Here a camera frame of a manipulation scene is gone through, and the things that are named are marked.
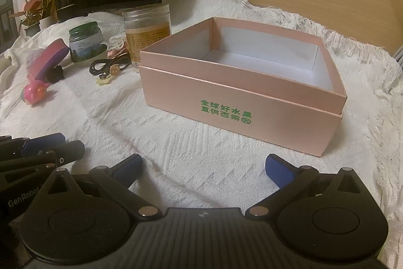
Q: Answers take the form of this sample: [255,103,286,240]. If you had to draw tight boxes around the green lid glass jar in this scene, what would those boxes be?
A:
[69,21,108,64]

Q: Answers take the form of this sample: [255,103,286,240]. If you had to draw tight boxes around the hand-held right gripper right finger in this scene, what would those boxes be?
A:
[246,155,367,219]

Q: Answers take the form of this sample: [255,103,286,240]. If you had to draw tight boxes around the pink cardboard box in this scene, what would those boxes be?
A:
[139,16,348,158]

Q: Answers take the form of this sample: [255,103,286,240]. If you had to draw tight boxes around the grey cables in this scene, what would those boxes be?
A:
[393,45,403,68]

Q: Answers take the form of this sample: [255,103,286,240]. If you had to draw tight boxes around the small yellow-orange ornament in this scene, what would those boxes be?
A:
[97,64,122,86]

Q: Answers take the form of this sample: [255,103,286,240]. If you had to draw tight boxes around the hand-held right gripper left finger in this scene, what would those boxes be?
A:
[38,154,159,217]

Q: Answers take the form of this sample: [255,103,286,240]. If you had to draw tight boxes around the tall clear plastic jar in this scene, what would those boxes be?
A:
[122,3,172,72]

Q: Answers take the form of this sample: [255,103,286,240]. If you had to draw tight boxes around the black cable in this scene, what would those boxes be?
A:
[89,56,131,78]

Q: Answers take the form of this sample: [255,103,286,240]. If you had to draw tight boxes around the pink leaf potted plant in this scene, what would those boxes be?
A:
[8,0,43,36]

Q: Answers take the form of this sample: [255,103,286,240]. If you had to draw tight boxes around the small black clip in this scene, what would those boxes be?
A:
[47,65,65,82]

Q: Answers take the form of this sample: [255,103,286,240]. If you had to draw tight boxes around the green potted plant white pot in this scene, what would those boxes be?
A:
[39,0,58,30]

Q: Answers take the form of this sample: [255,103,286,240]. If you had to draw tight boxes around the white textured blanket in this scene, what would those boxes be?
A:
[0,0,403,269]

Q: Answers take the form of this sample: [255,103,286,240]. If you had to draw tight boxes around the pink satin ribbon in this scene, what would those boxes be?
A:
[107,44,129,59]

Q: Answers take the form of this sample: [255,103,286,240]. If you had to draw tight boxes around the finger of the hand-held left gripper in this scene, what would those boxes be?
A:
[0,133,66,156]
[0,140,85,183]

